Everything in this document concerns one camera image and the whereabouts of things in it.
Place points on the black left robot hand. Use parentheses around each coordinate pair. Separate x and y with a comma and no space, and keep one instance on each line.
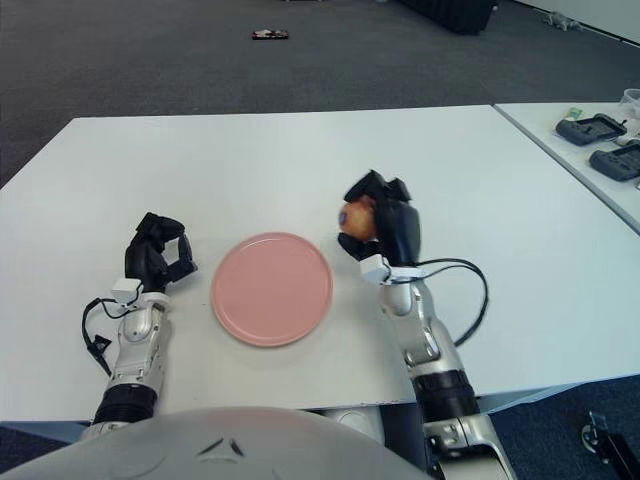
(142,260)

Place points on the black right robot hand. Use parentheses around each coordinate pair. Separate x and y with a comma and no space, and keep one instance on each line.
(400,230)

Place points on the red yellow apple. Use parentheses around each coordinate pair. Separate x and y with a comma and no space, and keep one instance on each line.
(361,221)

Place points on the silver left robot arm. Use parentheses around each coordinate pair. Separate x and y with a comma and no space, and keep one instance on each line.
(137,332)

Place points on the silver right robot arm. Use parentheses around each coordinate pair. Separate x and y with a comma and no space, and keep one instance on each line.
(430,350)

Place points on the pink round plate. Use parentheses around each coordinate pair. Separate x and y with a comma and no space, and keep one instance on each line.
(272,290)

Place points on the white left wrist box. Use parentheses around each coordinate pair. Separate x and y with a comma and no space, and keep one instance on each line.
(126,291)

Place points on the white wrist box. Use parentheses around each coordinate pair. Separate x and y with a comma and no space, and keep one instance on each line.
(126,291)
(375,270)

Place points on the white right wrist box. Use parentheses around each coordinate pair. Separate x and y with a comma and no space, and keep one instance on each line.
(375,270)

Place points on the white side table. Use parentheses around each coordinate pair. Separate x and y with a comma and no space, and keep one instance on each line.
(545,145)

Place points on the grey robot torso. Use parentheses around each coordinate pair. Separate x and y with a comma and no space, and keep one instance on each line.
(200,445)

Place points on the small green packet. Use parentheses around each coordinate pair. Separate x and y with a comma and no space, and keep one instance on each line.
(575,113)

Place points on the dark grey handheld controller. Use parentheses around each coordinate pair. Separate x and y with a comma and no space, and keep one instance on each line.
(590,131)
(617,162)

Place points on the large black case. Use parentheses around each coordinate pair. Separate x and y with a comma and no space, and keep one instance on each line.
(450,15)

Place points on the small dark floor object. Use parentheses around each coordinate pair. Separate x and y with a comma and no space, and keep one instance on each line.
(271,34)

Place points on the clear plastic cup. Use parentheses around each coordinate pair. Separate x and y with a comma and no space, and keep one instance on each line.
(632,102)

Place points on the small grey robot toy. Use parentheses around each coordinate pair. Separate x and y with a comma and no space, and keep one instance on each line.
(562,20)

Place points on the black wheeled stand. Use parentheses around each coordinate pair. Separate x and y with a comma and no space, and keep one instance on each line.
(607,440)

